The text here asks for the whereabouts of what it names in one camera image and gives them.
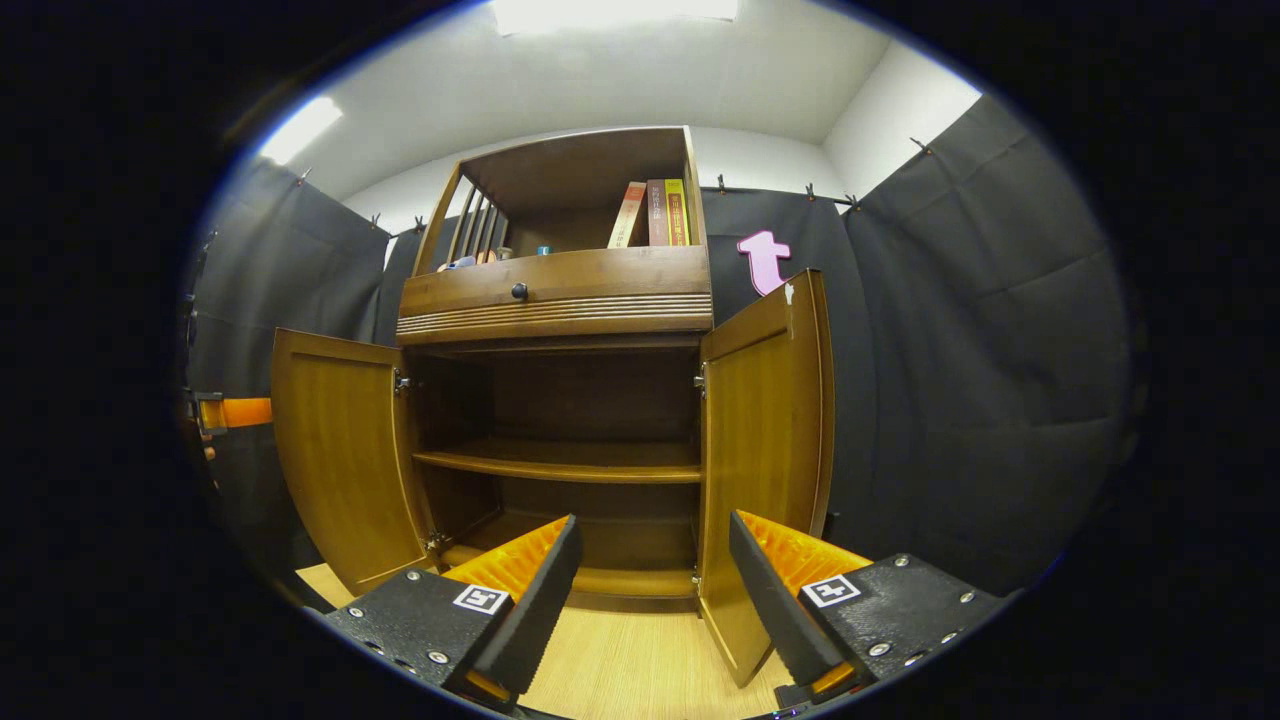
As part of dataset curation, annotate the small ceiling light panel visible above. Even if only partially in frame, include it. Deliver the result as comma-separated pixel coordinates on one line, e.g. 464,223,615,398
258,95,344,166

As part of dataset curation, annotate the wooden cabinet drawer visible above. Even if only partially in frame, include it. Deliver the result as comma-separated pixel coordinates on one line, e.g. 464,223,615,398
397,245,714,346

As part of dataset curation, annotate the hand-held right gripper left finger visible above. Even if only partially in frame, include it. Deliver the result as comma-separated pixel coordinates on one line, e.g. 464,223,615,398
325,513,586,711

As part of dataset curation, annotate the wooden cabinet inner shelf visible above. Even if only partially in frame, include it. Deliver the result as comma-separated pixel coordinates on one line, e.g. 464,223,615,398
413,440,703,486

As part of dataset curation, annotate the wooden double-door shoe cabinet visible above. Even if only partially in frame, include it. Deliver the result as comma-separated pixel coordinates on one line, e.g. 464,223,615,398
270,125,836,689

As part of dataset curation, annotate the black backdrop cloth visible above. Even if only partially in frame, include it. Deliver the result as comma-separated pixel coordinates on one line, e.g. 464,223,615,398
185,95,1136,596

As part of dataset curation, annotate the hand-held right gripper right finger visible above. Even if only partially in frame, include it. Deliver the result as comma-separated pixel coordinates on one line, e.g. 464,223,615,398
727,508,1006,701

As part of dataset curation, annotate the large ceiling light panel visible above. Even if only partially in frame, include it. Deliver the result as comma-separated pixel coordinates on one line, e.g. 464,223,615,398
490,0,741,36

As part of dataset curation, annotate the wooden shoe cabinet door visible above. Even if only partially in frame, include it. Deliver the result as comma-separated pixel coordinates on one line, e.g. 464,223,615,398
697,268,836,689
270,327,436,598

